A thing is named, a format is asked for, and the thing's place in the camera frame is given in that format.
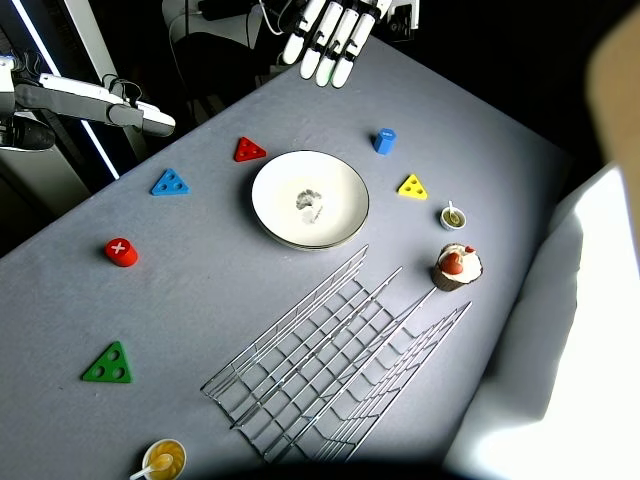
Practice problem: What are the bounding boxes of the black office chair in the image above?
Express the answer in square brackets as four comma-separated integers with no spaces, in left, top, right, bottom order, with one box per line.
[168,9,264,126]

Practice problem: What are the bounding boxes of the green triangle block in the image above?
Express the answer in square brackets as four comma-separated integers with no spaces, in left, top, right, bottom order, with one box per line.
[81,340,134,385]

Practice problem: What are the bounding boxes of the chocolate cupcake with cream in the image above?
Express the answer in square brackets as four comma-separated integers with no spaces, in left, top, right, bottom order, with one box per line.
[431,242,485,292]

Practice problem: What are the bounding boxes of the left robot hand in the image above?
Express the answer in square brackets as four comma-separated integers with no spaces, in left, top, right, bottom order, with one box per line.
[279,0,394,90]

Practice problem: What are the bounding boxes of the white plate central leaf print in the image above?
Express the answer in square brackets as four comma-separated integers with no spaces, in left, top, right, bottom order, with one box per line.
[251,150,370,247]

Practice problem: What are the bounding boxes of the tan blurred object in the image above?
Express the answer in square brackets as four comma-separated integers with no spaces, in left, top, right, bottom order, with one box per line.
[584,7,640,169]

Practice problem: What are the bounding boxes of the white plate rim leaf prints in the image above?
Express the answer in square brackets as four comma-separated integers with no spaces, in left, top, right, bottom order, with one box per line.
[254,209,370,253]

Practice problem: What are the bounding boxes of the blue triangle block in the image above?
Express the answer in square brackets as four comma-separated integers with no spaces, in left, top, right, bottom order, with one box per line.
[150,168,192,197]

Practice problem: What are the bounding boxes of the red triangle block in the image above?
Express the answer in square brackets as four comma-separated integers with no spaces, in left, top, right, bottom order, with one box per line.
[233,136,268,163]

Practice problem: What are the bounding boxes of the white cup yellow pudding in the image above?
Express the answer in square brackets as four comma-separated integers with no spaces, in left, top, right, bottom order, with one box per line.
[141,438,188,480]

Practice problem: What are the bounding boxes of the chrome wire dish rack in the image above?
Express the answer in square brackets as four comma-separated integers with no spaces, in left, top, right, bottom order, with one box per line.
[200,243,474,464]

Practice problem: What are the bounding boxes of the yellow triangle block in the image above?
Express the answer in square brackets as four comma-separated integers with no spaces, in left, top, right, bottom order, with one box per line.
[396,173,430,201]

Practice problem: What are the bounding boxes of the grey cabinet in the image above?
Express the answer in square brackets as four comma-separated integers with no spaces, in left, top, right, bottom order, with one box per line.
[0,147,94,221]

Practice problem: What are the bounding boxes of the blue hexagonal block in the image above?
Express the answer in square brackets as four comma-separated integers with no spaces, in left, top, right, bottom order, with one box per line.
[372,127,398,156]

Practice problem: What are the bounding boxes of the glowing white light strip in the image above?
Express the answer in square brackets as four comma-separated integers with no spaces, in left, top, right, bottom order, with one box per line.
[10,0,121,181]

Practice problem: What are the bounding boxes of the white upright post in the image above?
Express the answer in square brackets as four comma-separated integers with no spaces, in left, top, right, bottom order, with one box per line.
[63,0,149,162]

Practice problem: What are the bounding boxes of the small white cup green filling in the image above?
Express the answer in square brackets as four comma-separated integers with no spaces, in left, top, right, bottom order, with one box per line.
[439,206,468,232]

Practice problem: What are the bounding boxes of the red cylinder block white cross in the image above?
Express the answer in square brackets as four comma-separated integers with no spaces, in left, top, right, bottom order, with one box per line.
[103,237,139,268]

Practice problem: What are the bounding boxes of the white plastic spoon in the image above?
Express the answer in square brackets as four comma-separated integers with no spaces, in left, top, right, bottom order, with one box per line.
[128,453,175,480]

